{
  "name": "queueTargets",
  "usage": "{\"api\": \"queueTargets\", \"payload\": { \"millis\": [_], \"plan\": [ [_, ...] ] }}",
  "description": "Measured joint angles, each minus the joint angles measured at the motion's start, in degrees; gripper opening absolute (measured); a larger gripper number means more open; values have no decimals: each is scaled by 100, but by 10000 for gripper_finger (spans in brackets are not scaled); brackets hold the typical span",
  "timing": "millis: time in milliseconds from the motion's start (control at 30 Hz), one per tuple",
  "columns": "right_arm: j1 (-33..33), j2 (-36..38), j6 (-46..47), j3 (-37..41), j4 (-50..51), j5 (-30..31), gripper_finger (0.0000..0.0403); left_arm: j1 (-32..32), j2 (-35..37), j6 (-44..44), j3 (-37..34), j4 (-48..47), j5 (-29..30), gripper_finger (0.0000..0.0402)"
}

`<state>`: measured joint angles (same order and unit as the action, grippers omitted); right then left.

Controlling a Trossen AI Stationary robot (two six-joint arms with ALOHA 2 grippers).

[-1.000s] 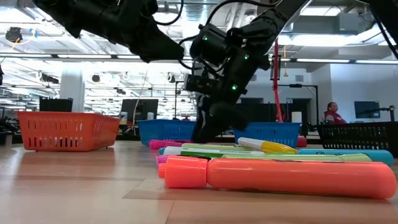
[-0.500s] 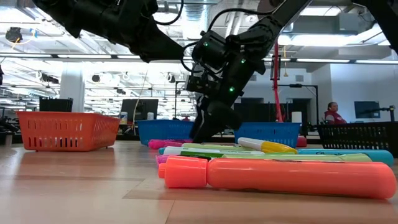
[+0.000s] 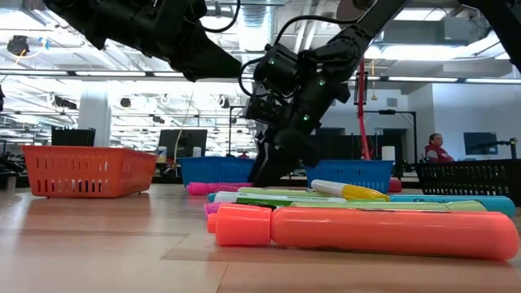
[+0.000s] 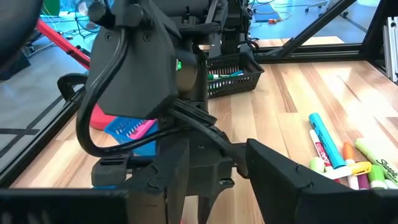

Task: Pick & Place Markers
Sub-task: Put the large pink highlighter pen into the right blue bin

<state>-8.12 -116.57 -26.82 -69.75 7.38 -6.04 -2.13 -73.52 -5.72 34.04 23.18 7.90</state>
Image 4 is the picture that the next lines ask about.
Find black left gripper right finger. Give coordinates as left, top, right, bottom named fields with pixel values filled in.
left=248, top=139, right=355, bottom=224

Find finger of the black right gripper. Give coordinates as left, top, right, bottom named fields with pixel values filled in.
left=192, top=185, right=236, bottom=224

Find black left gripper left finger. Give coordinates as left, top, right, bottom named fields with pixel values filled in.
left=127, top=139, right=190, bottom=224

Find light green highlighter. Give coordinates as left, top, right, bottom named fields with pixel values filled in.
left=354, top=138, right=398, bottom=187
left=309, top=156, right=326, bottom=174

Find pink highlighter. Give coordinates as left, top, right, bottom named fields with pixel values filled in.
left=129, top=119, right=157, bottom=141

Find light blue thick marker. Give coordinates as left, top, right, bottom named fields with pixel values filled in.
left=308, top=112, right=348, bottom=169

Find green thin marker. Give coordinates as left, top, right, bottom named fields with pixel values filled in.
left=207, top=73, right=233, bottom=81

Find orange-capped thin white marker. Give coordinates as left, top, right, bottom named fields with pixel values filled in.
left=343, top=142, right=360, bottom=190

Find maroon thin marker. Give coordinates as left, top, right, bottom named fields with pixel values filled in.
left=356, top=173, right=371, bottom=190

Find black plastic basket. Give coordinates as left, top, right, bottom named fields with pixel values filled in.
left=206, top=52, right=265, bottom=99

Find blue plastic basket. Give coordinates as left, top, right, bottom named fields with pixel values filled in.
left=104, top=116, right=159, bottom=156

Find black floor fan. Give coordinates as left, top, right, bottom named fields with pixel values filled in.
left=74, top=0, right=100, bottom=32

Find red desk lamp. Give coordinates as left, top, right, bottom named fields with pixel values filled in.
left=0, top=0, right=118, bottom=131

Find black frame clamp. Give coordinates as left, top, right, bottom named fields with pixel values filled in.
left=57, top=73, right=90, bottom=102

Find black aluminium table frame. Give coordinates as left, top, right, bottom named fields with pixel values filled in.
left=0, top=0, right=398, bottom=187

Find yellow cable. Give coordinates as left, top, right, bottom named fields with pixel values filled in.
left=253, top=11, right=293, bottom=26

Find silver aluminium bracket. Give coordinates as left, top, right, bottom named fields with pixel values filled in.
left=384, top=17, right=398, bottom=83

